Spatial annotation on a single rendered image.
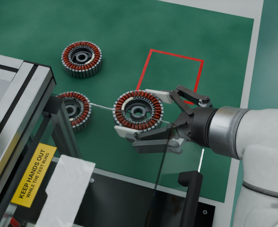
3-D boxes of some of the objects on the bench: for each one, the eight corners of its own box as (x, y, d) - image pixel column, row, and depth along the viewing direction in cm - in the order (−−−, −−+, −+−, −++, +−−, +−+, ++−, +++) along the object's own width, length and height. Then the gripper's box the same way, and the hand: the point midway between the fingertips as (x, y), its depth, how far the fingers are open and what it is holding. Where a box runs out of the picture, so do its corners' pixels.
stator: (57, 95, 96) (54, 87, 93) (97, 102, 95) (96, 93, 92) (43, 131, 90) (39, 123, 87) (86, 138, 89) (84, 131, 86)
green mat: (254, 19, 112) (254, 18, 111) (224, 202, 80) (224, 202, 80) (-16, -34, 125) (-16, -34, 125) (-130, 106, 94) (-131, 106, 94)
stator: (55, 69, 101) (52, 60, 97) (78, 43, 106) (76, 34, 103) (88, 84, 98) (86, 76, 95) (109, 57, 103) (109, 48, 100)
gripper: (194, 192, 62) (109, 161, 77) (250, 100, 73) (166, 89, 88) (179, 165, 58) (92, 138, 73) (241, 72, 68) (154, 66, 84)
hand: (139, 113), depth 79 cm, fingers closed on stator, 11 cm apart
